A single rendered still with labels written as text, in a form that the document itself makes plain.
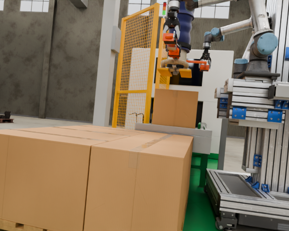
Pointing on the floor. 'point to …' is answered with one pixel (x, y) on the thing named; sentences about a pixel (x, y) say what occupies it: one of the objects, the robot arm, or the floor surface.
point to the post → (222, 144)
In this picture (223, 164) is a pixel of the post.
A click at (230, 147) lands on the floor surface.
